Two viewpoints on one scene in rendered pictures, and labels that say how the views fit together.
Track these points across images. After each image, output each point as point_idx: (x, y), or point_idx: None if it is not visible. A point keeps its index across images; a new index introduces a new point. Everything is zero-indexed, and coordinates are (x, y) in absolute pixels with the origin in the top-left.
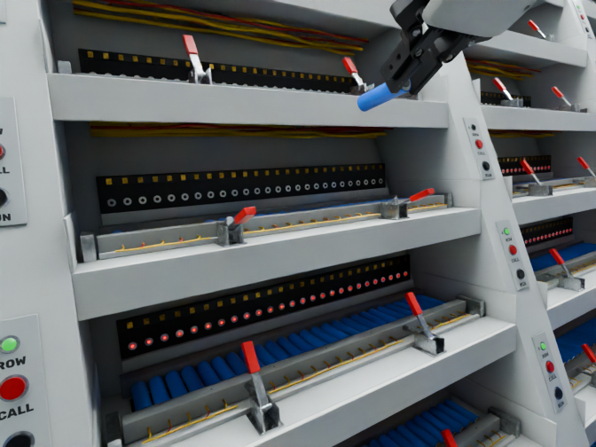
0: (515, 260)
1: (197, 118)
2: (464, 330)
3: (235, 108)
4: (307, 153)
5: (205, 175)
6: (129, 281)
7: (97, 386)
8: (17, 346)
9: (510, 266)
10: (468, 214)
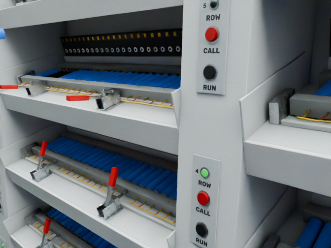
0: (203, 212)
1: (25, 23)
2: (149, 227)
3: (33, 15)
4: (172, 11)
5: (91, 37)
6: (9, 100)
7: (47, 131)
8: None
9: (190, 212)
10: (160, 129)
